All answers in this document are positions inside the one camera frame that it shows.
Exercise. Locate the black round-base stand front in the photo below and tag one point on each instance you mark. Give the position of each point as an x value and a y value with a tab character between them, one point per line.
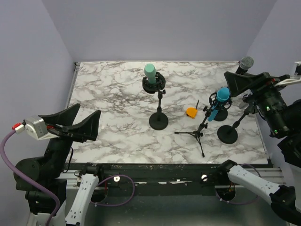
228	134

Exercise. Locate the orange tape measure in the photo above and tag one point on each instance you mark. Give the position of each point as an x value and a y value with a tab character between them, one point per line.
191	112

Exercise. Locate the black round-base stand rear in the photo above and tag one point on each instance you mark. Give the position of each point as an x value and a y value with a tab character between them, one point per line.
221	115

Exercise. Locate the mint green microphone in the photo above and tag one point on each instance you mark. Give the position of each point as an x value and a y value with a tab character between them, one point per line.
150	73

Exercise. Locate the black tripod shock-mount stand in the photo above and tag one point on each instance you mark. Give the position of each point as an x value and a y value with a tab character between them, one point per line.
203	125

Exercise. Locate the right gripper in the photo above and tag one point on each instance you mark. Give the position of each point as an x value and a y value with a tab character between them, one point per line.
237	83

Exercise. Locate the clear plastic screw box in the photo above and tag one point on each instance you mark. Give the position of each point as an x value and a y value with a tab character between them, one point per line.
244	103

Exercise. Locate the black mounting rail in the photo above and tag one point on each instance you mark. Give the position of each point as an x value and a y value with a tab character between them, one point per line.
151	179

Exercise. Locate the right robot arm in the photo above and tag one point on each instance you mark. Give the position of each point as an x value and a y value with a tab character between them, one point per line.
284	122

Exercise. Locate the blue microphone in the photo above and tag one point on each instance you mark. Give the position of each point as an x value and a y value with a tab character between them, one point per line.
218	100

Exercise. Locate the black microphone silver grille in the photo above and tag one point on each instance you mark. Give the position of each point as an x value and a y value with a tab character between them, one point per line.
244	65

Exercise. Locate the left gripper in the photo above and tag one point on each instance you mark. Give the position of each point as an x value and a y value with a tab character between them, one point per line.
86	127

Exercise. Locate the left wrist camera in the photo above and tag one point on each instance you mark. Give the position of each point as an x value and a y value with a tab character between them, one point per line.
34	127

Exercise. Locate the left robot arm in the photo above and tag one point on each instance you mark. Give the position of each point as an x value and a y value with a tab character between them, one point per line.
47	202

